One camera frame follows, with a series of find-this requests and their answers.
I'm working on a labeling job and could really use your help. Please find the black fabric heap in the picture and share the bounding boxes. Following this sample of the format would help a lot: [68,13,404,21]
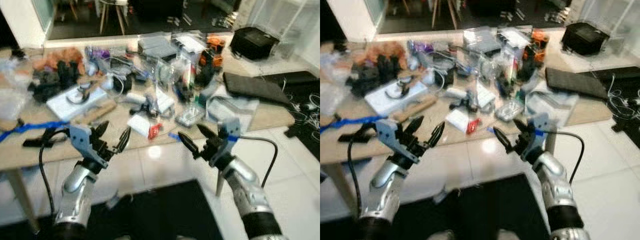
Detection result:
[260,70,321,161]
[577,66,640,136]

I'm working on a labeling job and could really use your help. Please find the black floor mat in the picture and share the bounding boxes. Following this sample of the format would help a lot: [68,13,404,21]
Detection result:
[0,179,224,240]
[320,172,551,240]

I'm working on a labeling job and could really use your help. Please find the wooden stick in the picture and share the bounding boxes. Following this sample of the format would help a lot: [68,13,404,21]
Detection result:
[75,99,118,126]
[392,95,438,123]

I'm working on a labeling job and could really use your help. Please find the large clear plastic bin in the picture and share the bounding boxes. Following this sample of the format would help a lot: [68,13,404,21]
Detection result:
[234,0,321,58]
[565,0,640,53]

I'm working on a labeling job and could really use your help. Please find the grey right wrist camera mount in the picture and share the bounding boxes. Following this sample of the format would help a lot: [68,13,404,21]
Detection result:
[525,112,551,163]
[210,119,242,169]

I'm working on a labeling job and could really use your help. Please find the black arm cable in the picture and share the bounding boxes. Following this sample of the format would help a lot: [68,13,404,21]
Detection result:
[545,130,586,185]
[346,122,378,221]
[238,134,280,190]
[38,127,71,218]

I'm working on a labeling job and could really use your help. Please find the blue tape strip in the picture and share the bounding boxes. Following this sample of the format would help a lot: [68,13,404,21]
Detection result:
[0,120,70,143]
[320,115,388,133]

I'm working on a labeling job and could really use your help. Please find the black strap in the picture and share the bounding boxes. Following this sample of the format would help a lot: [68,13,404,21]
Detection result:
[337,131,376,144]
[22,134,58,149]

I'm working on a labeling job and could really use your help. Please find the wooden table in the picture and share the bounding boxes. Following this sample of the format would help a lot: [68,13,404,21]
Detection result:
[320,27,640,221]
[0,32,321,236]

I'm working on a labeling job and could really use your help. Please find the grey box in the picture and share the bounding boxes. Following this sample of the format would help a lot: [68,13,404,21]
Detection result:
[137,35,179,59]
[462,27,501,53]

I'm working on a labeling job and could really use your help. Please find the white flat box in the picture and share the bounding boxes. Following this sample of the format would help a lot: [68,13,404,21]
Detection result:
[364,80,430,117]
[46,84,109,122]

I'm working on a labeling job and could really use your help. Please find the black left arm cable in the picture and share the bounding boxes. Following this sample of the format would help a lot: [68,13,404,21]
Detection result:
[346,122,378,221]
[38,127,71,218]

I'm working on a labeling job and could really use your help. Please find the small clear plastic container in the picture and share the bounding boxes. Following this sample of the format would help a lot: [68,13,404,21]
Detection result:
[175,105,206,128]
[495,100,526,123]

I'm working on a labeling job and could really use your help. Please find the orange gloves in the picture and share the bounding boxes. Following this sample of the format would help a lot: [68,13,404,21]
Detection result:
[32,47,86,73]
[352,41,408,68]

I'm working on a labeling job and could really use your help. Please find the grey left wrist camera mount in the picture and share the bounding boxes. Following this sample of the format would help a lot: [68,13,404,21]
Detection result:
[375,119,416,163]
[69,124,110,169]

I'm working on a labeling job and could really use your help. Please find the purple object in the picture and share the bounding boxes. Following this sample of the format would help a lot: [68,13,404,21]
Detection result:
[407,41,435,57]
[84,46,112,63]

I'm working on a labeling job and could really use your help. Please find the black storage box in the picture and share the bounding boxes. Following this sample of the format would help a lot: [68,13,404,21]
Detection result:
[229,26,280,62]
[560,21,611,57]

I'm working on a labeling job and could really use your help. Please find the white plastic bag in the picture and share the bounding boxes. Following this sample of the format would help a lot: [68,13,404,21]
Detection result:
[205,85,261,133]
[525,82,581,127]

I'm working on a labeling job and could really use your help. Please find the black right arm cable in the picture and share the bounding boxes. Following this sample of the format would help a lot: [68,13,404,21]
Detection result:
[238,134,280,190]
[545,130,586,185]

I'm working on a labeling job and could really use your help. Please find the orange and black tool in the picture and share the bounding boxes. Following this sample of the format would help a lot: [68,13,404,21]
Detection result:
[520,29,551,81]
[199,34,227,86]

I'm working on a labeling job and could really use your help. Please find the clear plastic bag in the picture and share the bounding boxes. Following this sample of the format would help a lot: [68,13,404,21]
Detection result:
[0,56,32,121]
[320,50,353,118]

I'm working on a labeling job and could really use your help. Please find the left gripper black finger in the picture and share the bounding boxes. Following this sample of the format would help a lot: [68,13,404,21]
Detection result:
[403,116,425,136]
[426,121,446,149]
[115,126,132,153]
[94,121,110,143]

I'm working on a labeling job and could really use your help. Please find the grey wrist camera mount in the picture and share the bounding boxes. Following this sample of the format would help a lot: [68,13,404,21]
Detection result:
[69,124,110,169]
[525,112,551,163]
[210,119,242,169]
[375,119,416,163]

